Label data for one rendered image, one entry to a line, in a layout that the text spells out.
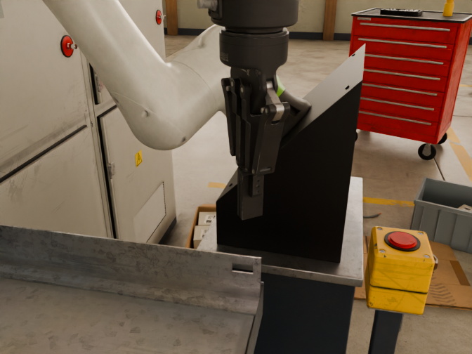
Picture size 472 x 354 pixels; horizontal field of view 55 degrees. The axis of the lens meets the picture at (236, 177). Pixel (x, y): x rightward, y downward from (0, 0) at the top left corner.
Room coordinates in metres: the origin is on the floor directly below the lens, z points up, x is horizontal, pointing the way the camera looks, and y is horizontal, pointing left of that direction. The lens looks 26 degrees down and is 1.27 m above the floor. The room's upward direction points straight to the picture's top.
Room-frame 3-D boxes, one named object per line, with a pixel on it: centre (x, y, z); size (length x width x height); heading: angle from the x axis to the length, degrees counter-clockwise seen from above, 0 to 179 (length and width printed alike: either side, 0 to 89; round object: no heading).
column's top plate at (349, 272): (0.90, -0.12, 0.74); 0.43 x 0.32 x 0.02; 166
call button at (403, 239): (0.55, -0.24, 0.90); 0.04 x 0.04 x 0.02
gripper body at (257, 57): (0.51, -0.02, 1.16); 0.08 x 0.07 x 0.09; 25
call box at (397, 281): (0.55, -0.24, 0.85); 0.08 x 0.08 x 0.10; 78
